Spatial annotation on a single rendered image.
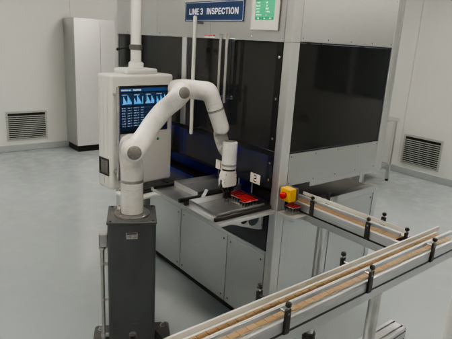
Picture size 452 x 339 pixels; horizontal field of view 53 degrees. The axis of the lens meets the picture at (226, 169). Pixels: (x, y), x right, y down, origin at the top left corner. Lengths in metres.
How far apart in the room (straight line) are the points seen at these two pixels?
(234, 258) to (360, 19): 1.64
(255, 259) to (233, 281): 0.30
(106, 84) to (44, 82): 4.67
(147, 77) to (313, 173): 1.25
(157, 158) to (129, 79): 0.60
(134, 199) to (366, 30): 1.65
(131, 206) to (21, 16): 5.38
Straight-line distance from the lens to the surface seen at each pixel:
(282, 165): 2.52
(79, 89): 7.29
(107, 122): 3.01
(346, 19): 2.75
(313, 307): 1.64
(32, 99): 7.59
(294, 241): 2.80
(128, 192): 2.42
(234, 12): 2.77
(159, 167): 3.26
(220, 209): 2.54
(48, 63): 7.61
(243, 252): 2.89
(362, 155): 3.09
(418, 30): 7.31
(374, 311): 2.11
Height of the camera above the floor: 1.78
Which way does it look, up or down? 16 degrees down
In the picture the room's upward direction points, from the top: 3 degrees clockwise
